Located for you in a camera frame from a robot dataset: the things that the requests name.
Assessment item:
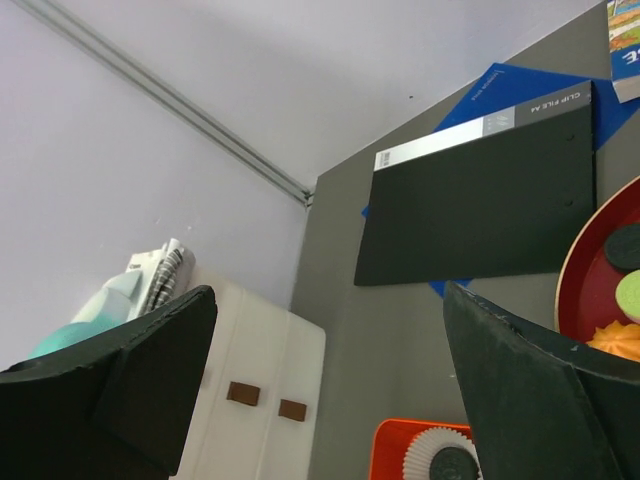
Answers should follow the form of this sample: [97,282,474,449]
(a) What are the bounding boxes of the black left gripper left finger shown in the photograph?
[1,286,217,479]

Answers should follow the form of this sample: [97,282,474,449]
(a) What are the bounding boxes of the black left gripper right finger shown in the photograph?
[443,282,639,479]

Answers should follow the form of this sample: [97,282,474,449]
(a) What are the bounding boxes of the black cookie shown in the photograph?
[429,447,480,480]
[604,223,640,272]

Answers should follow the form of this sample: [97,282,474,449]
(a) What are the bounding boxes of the orange cookie box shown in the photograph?
[369,418,472,480]

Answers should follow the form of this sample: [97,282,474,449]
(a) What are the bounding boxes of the teal headphones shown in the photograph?
[29,270,141,359]

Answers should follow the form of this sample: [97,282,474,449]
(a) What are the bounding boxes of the orange swirl cookie left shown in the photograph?
[587,320,640,362]

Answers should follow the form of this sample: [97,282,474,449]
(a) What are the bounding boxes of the red round tray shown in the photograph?
[555,178,639,342]

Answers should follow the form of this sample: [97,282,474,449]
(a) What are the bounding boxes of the white paper cup top-left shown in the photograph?
[403,428,483,479]

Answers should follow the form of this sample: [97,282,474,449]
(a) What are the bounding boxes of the white storage bin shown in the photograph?
[176,268,326,479]

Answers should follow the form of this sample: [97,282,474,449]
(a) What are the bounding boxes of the green macaron left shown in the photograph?
[615,270,640,323]

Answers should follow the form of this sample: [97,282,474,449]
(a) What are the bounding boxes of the white spiral manual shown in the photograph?
[126,238,196,321]

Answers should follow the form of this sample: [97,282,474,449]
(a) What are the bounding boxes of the black notebook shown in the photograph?
[352,79,598,287]

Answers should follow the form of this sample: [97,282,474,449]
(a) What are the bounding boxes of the blue booklet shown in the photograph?
[360,61,640,301]

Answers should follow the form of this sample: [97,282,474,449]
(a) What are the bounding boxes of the colourful paperback book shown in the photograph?
[607,0,640,103]

